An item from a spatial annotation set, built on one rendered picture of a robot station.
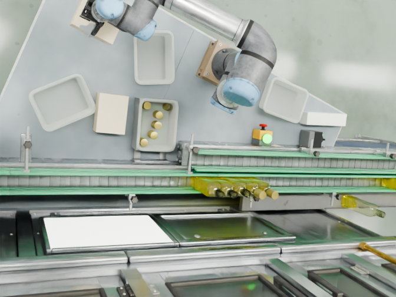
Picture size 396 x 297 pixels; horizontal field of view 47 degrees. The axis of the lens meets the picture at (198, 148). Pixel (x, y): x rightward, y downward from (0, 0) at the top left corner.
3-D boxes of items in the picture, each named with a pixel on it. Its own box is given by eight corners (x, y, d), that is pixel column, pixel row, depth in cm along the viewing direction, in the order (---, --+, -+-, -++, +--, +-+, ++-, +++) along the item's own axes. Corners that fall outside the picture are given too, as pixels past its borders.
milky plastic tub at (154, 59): (130, 84, 199) (135, 85, 191) (128, 30, 195) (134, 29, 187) (168, 83, 206) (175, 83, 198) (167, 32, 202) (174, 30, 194)
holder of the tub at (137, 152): (130, 159, 203) (135, 162, 196) (135, 96, 200) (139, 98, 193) (167, 159, 210) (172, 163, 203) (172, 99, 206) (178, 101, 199)
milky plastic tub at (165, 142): (131, 147, 202) (136, 151, 194) (135, 96, 199) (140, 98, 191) (168, 148, 209) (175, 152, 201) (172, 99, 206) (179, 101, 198)
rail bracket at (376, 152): (371, 154, 239) (390, 159, 226) (373, 140, 238) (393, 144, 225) (377, 154, 240) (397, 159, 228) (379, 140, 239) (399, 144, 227)
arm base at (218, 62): (216, 43, 201) (225, 42, 192) (246, 53, 207) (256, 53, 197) (207, 77, 202) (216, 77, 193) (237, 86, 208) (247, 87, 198)
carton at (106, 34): (82, -4, 171) (85, -8, 164) (121, 16, 177) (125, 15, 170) (69, 25, 171) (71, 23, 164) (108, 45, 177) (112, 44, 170)
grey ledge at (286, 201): (232, 205, 223) (243, 212, 212) (234, 187, 222) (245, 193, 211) (383, 202, 259) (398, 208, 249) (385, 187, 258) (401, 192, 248)
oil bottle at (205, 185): (190, 185, 202) (209, 198, 183) (190, 173, 201) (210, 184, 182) (201, 185, 204) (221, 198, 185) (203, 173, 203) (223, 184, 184)
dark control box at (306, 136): (298, 144, 236) (307, 147, 228) (300, 129, 234) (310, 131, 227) (311, 145, 239) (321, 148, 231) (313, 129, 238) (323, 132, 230)
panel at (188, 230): (38, 224, 170) (45, 258, 139) (39, 216, 170) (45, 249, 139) (251, 217, 205) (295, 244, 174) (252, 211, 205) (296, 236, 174)
